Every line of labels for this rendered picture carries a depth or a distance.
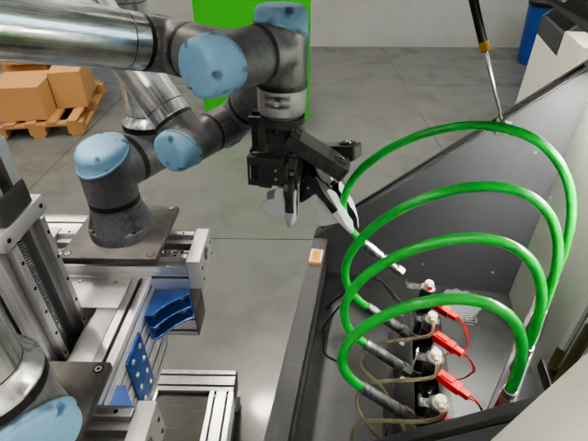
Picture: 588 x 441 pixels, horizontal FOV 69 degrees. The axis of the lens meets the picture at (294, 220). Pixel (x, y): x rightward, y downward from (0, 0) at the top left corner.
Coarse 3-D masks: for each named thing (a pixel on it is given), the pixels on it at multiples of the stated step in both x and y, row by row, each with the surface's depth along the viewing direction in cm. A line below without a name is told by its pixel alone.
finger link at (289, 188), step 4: (292, 172) 70; (292, 176) 70; (288, 180) 69; (292, 180) 69; (284, 184) 70; (288, 184) 69; (292, 184) 69; (284, 188) 70; (288, 188) 69; (292, 188) 69; (284, 192) 70; (288, 192) 70; (292, 192) 70; (284, 196) 70; (288, 196) 70; (292, 196) 70; (288, 200) 71; (292, 200) 71; (288, 204) 71; (292, 204) 71; (288, 208) 73; (292, 208) 72; (288, 212) 74; (292, 212) 73
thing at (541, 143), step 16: (432, 128) 66; (448, 128) 65; (464, 128) 64; (480, 128) 63; (496, 128) 63; (512, 128) 62; (400, 144) 68; (544, 144) 62; (368, 160) 72; (560, 160) 63; (352, 176) 74; (560, 176) 64; (576, 208) 66
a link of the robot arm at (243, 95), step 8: (248, 88) 77; (256, 88) 76; (232, 96) 81; (240, 96) 79; (248, 96) 77; (256, 96) 77; (232, 104) 81; (240, 104) 79; (248, 104) 78; (256, 104) 77; (240, 112) 80; (248, 112) 80
